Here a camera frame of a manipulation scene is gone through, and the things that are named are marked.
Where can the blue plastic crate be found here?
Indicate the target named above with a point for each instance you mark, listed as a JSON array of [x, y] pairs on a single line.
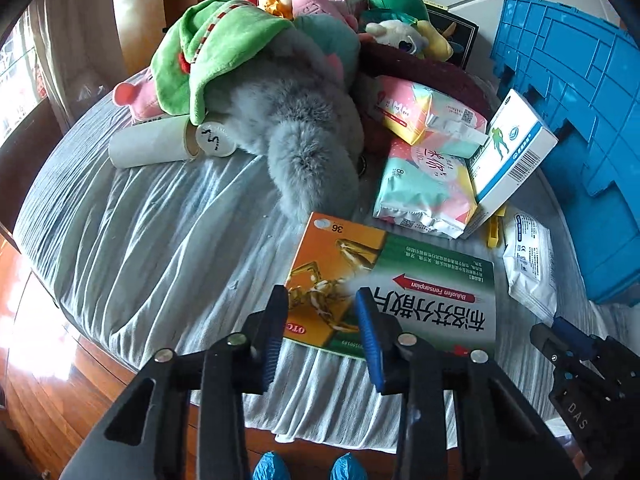
[[575, 85]]

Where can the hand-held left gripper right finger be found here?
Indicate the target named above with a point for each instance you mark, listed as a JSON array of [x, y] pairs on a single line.
[[369, 340]]

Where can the white wipes packet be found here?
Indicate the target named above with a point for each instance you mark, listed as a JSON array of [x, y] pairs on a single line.
[[532, 265]]

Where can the grey fluffy plush toy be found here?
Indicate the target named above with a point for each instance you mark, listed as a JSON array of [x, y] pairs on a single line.
[[300, 110]]

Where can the beige curtain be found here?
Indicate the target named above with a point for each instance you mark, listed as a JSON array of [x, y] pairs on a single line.
[[85, 25]]

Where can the white round lid container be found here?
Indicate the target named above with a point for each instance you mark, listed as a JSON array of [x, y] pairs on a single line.
[[215, 140]]

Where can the white yellow plush toy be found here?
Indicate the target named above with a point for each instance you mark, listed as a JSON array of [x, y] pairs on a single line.
[[400, 35]]

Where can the black box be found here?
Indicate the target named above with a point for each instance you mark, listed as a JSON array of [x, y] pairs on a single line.
[[460, 35]]

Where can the white paper roll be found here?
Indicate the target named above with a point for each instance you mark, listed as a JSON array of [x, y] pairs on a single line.
[[150, 142]]

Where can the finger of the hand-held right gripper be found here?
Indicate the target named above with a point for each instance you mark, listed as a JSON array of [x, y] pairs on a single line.
[[546, 342], [575, 335]]

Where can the yellow bear-shaped plastic toy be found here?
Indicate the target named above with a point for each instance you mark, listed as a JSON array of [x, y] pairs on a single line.
[[496, 230]]

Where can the blue shoe cover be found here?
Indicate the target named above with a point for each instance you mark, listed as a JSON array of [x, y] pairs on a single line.
[[348, 467], [270, 467]]

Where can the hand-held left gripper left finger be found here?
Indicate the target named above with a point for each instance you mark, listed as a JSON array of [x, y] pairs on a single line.
[[274, 332]]

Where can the pastel sanitary pad packet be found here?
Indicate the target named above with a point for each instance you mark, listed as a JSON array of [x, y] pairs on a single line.
[[420, 190], [415, 107]]

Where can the yellow orange plush toy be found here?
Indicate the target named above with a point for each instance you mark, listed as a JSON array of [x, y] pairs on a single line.
[[275, 0]]

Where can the grey striped bed sheet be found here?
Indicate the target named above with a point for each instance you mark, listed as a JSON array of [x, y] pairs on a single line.
[[175, 235]]

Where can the green orange medicine box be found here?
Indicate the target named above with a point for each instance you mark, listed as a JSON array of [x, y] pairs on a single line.
[[425, 270]]

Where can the pink pig plush toy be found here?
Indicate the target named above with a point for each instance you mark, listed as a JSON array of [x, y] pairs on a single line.
[[135, 97]]

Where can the green plush toy red trim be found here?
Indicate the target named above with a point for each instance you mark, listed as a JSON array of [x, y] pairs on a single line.
[[225, 45]]

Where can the maroon knit cloth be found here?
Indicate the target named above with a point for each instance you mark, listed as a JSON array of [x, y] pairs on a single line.
[[440, 80]]

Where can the white blue medicine box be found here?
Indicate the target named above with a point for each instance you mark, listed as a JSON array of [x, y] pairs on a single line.
[[515, 150]]

